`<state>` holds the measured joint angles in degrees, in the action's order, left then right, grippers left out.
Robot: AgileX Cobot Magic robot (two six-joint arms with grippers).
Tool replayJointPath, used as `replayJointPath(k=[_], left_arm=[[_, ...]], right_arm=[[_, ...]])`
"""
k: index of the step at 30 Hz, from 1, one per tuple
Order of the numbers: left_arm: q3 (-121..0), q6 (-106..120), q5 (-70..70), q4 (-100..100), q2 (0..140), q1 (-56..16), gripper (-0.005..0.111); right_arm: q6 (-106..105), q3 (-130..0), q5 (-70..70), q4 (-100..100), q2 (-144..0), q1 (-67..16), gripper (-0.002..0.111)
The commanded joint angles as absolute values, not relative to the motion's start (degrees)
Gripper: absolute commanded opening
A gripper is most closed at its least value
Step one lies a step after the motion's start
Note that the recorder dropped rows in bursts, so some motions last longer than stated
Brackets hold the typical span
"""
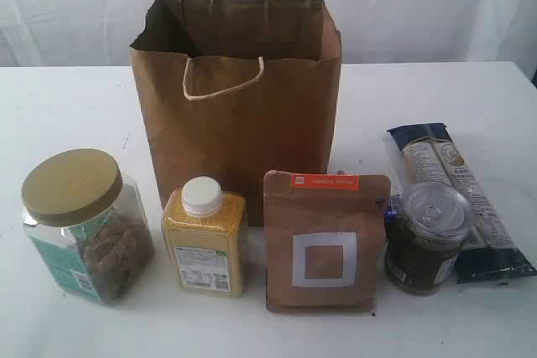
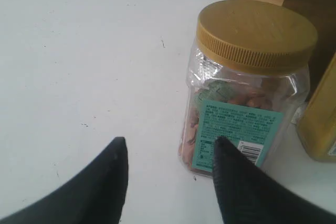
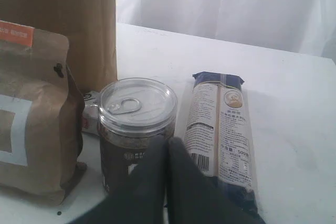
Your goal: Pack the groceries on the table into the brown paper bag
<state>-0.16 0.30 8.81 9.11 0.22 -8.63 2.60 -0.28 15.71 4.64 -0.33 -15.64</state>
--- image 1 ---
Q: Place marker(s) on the yellow millet bottle white cap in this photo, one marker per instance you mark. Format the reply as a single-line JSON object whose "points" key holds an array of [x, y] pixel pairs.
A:
{"points": [[205, 232]]}

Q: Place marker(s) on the clear jar gold lid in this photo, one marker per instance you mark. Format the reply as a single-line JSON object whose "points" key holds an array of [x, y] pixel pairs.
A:
{"points": [[87, 222]]}

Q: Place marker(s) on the brown paper shopping bag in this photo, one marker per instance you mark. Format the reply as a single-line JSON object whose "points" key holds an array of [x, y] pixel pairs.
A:
{"points": [[232, 89]]}

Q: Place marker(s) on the small white blue packet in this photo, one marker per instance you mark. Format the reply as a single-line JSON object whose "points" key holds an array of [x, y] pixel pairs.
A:
{"points": [[394, 209]]}

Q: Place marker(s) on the brown kraft pouch orange label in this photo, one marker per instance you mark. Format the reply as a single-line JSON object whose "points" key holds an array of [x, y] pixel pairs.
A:
{"points": [[324, 234]]}

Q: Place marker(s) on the dark clear pull-tab jar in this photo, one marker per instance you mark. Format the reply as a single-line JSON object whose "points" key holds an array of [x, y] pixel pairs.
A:
{"points": [[426, 236]]}

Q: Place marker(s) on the dark blue pasta packet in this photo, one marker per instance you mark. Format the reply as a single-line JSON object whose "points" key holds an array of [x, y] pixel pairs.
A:
{"points": [[490, 253]]}

